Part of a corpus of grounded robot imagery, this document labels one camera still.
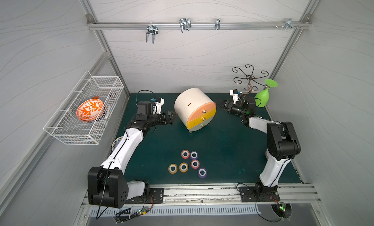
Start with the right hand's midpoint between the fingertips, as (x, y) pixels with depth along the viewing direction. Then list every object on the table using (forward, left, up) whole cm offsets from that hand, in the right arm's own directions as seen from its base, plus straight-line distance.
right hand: (217, 102), depth 90 cm
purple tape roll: (-27, +13, -19) cm, 35 cm away
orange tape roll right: (-34, +19, -19) cm, 44 cm away
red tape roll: (-26, +19, -19) cm, 38 cm away
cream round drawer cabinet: (+1, +18, +1) cm, 18 cm away
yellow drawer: (-12, +12, -3) cm, 17 cm away
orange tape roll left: (-36, +25, -18) cm, 47 cm away
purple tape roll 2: (-37, +8, -18) cm, 42 cm away
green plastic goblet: (+2, -27, +3) cm, 27 cm away
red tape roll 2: (-32, +13, -19) cm, 40 cm away
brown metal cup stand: (+10, -20, +11) cm, 25 cm away
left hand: (-13, +26, +3) cm, 30 cm away
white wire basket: (-31, +67, +16) cm, 76 cm away
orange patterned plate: (-21, +62, +16) cm, 68 cm away
